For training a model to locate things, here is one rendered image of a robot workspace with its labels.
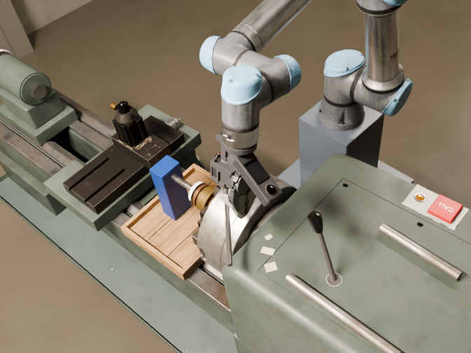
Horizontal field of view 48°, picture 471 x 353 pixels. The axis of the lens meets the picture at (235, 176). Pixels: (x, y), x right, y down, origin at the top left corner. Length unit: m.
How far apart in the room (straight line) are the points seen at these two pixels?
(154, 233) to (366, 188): 0.76
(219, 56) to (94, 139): 1.18
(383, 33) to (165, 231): 0.93
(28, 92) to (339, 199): 1.33
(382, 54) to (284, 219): 0.50
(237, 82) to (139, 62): 3.15
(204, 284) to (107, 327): 1.10
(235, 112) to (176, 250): 0.83
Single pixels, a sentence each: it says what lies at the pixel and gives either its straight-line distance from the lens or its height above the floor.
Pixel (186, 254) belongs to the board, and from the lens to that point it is 1.74.
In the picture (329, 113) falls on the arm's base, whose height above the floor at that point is 1.16.
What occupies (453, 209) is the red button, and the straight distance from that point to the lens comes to 1.36.
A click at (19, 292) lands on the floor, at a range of 3.01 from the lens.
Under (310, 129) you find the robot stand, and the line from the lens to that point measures 1.78.
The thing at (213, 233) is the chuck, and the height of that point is 1.17.
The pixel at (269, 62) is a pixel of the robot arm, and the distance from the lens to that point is 1.08.
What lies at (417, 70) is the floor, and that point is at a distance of 3.82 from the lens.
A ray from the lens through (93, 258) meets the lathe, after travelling 2.26.
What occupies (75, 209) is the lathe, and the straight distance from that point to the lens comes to 1.93.
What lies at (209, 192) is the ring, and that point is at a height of 1.12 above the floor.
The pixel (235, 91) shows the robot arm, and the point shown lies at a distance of 0.98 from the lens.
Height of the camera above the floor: 2.31
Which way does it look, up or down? 48 degrees down
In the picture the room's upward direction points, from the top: 9 degrees counter-clockwise
